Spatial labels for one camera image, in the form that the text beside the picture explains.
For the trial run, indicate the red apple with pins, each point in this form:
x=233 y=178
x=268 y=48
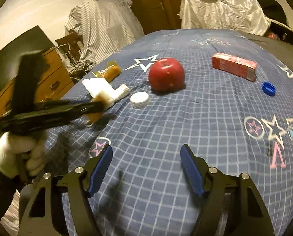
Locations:
x=166 y=75

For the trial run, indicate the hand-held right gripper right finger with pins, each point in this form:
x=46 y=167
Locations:
x=192 y=174

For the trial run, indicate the wooden wardrobe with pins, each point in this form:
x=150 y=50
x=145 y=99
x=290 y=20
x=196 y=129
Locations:
x=149 y=5

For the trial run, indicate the orange white wrapper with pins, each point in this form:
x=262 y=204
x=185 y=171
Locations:
x=94 y=118

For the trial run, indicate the orange packet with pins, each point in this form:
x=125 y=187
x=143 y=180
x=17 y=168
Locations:
x=108 y=71

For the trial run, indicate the wooden dresser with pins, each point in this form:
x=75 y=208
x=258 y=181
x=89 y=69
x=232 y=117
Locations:
x=53 y=78

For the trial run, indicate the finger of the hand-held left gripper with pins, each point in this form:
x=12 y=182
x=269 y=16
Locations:
x=53 y=104
x=80 y=111

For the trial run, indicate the grey striped fabric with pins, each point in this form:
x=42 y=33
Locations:
x=13 y=213

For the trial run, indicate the blue checked blanket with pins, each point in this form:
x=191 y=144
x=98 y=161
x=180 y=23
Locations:
x=161 y=127

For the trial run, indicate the red cardboard box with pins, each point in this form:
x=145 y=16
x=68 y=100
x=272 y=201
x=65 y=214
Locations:
x=234 y=65

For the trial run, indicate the blue bottle cap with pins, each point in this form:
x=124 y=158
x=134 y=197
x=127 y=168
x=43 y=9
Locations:
x=268 y=88

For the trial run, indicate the white tissue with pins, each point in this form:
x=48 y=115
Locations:
x=99 y=87

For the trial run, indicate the person's left hand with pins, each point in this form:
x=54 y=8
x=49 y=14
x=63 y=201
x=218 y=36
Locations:
x=11 y=147

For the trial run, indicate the white crinkled plastic sheet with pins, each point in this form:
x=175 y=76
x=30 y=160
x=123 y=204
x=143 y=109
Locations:
x=222 y=12

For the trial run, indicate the red patterned cloth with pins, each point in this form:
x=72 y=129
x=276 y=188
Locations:
x=272 y=34

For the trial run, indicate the white round lid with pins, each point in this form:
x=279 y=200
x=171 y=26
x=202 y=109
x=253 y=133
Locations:
x=139 y=100

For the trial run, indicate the black monitor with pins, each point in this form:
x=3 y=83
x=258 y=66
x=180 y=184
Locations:
x=21 y=44

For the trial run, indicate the wooden chair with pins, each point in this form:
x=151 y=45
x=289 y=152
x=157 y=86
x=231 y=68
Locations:
x=72 y=41

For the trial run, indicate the white striped cloth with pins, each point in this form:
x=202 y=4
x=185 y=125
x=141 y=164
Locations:
x=104 y=27

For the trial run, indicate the person's left forearm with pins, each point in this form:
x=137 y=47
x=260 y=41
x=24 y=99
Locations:
x=1 y=184

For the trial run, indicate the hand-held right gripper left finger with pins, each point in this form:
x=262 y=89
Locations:
x=99 y=172

